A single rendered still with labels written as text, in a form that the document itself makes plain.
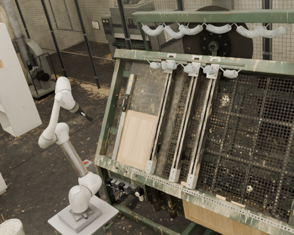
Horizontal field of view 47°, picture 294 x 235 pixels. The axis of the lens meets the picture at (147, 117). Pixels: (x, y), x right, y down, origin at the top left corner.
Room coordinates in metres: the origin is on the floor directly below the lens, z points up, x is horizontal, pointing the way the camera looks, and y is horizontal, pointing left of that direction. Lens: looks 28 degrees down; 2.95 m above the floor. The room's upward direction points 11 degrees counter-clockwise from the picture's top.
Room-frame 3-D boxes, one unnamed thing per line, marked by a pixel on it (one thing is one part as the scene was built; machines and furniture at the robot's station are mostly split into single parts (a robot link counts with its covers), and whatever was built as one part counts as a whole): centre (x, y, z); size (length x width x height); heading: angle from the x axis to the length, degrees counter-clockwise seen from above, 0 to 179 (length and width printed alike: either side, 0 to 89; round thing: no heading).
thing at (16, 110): (6.19, 2.52, 1.03); 0.61 x 0.58 x 2.05; 40
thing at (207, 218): (2.33, -0.52, 0.53); 0.90 x 0.02 x 0.55; 46
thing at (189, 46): (3.28, -0.81, 1.85); 0.80 x 0.06 x 0.80; 46
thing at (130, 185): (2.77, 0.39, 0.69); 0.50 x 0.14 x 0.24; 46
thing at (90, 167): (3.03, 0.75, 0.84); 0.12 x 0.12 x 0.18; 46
